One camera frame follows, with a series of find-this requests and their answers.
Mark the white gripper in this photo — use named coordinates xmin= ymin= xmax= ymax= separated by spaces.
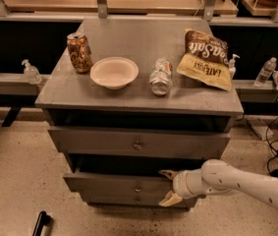
xmin=159 ymin=169 xmax=203 ymax=207

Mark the grey drawer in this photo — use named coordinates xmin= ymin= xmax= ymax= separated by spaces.
xmin=64 ymin=155 xmax=204 ymax=203
xmin=48 ymin=126 xmax=230 ymax=159
xmin=81 ymin=194 xmax=198 ymax=209

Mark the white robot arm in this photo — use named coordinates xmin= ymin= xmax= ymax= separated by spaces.
xmin=159 ymin=159 xmax=278 ymax=209

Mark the grey bottom drawer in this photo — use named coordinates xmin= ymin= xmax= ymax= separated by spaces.
xmin=81 ymin=194 xmax=198 ymax=209

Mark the grey drawer cabinet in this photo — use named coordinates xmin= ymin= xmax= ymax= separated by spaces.
xmin=33 ymin=18 xmax=244 ymax=212

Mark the grey top drawer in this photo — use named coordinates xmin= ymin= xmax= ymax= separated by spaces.
xmin=48 ymin=126 xmax=230 ymax=159

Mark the white flat box on floor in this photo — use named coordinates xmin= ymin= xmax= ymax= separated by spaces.
xmin=248 ymin=118 xmax=273 ymax=141

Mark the white paper bowl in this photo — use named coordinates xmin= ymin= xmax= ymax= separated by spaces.
xmin=90 ymin=57 xmax=139 ymax=89

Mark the black object on floor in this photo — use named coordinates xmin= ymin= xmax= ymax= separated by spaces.
xmin=32 ymin=210 xmax=51 ymax=236

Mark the white pump bottle right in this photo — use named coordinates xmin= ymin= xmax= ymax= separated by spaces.
xmin=229 ymin=54 xmax=240 ymax=79

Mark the brown yellow chip bag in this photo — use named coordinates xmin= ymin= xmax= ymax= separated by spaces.
xmin=177 ymin=29 xmax=232 ymax=91

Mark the clear water bottle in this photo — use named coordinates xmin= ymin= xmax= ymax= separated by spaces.
xmin=253 ymin=57 xmax=277 ymax=87

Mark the orange soda can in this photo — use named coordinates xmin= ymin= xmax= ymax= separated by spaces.
xmin=67 ymin=32 xmax=92 ymax=74

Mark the clear sanitizer pump bottle left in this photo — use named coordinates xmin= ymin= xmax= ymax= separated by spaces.
xmin=22 ymin=59 xmax=42 ymax=85

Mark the wooden shelf rack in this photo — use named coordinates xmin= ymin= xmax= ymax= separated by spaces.
xmin=0 ymin=0 xmax=278 ymax=27

